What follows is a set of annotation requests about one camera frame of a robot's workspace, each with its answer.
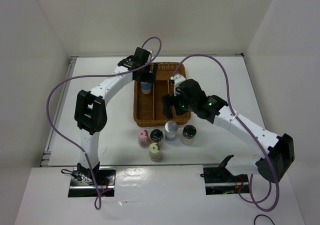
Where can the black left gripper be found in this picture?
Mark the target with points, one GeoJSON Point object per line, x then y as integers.
{"type": "Point", "coordinates": [149, 78]}

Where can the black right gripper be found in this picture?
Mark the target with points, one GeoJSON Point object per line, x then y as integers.
{"type": "Point", "coordinates": [171, 99]}

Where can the blue label silver cap bottle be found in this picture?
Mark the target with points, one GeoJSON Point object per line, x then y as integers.
{"type": "Point", "coordinates": [146, 87]}

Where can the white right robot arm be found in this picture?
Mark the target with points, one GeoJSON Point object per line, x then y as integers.
{"type": "Point", "coordinates": [274, 153]}

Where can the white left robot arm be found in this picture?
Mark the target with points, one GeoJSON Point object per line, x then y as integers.
{"type": "Point", "coordinates": [90, 109]}

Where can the brown wicker divided basket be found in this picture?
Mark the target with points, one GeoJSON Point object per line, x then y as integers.
{"type": "Point", "coordinates": [148, 108]}

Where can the black lid pepper jar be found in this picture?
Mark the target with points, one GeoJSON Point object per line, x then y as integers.
{"type": "Point", "coordinates": [188, 134]}

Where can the black lid spice jar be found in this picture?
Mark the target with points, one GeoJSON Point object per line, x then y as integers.
{"type": "Point", "coordinates": [157, 137]}

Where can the pink lid spice jar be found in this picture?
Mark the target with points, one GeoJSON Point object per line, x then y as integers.
{"type": "Point", "coordinates": [143, 138]}

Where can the yellow lid spice jar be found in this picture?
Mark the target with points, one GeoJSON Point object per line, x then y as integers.
{"type": "Point", "coordinates": [155, 152]}

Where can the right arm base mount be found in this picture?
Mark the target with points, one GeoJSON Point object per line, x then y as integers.
{"type": "Point", "coordinates": [218, 181]}

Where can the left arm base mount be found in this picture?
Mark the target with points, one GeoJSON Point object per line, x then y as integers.
{"type": "Point", "coordinates": [81, 186]}

